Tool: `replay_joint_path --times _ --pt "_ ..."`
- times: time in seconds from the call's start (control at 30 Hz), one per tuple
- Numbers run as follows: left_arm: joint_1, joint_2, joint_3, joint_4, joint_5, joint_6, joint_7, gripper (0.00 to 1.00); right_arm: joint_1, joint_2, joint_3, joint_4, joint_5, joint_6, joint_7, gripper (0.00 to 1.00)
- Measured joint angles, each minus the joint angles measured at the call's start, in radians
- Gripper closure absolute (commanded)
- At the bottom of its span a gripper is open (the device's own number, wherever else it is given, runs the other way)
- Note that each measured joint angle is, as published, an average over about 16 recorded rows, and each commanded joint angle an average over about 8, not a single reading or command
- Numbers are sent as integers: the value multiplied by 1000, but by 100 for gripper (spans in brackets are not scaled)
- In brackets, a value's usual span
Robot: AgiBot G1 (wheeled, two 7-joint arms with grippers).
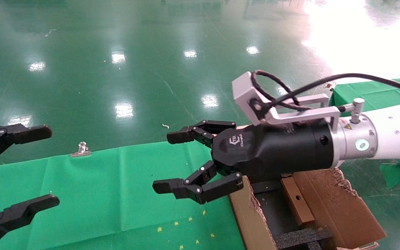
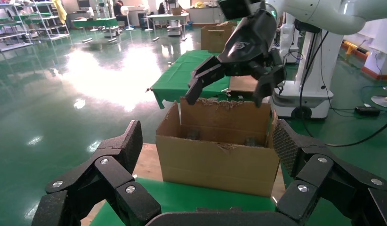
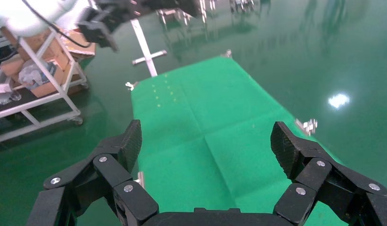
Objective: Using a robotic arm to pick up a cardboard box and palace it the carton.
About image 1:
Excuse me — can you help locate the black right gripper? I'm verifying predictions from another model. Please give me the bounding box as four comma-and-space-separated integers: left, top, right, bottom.
152, 118, 334, 205

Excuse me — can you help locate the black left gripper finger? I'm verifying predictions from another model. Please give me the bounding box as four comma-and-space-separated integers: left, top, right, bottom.
0, 194, 60, 250
0, 123, 53, 170

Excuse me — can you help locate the small brown cardboard box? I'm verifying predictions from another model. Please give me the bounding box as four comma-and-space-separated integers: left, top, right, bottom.
281, 176, 316, 227

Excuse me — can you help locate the open cardboard carton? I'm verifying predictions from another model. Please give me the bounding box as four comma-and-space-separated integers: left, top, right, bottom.
228, 168, 388, 250

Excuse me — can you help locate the green tablecloth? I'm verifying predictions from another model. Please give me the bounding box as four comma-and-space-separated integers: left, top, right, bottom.
0, 141, 245, 250

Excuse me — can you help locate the black foam sheet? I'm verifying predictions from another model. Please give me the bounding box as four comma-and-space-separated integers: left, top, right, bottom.
252, 181, 305, 236

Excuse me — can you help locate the black foam block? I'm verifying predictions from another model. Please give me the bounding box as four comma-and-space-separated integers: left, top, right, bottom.
275, 226, 334, 250

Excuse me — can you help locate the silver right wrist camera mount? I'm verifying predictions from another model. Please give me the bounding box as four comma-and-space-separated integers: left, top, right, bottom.
232, 71, 365, 126

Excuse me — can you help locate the black cable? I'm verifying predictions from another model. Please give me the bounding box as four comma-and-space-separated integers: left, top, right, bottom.
250, 69, 400, 111

